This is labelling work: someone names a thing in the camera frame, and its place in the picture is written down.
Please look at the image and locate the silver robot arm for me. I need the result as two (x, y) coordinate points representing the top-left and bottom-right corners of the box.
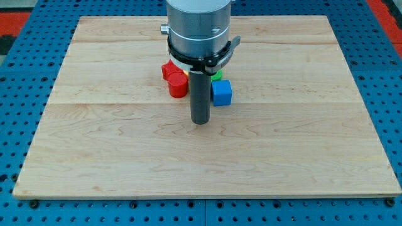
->
(160, 0), (241, 75)

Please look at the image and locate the dark grey cylindrical pointer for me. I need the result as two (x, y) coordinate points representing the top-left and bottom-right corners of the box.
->
(189, 72), (211, 125)

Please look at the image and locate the blue cube block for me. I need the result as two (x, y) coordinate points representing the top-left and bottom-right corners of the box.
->
(212, 80), (232, 106)

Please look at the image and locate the red cylinder block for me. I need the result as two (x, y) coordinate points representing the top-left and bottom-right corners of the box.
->
(168, 72), (188, 98)

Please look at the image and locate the green block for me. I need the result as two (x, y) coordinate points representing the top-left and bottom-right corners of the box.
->
(211, 70), (223, 82)

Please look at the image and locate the red angular block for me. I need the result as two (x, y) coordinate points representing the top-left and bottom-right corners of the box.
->
(161, 60), (183, 80)

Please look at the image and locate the light wooden board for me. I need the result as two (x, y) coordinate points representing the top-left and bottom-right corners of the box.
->
(13, 16), (401, 200)

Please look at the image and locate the black clamp ring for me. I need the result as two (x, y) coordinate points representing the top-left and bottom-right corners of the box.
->
(166, 35), (242, 77)

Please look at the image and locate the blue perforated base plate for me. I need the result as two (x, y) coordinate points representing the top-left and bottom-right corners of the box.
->
(1, 0), (401, 225)

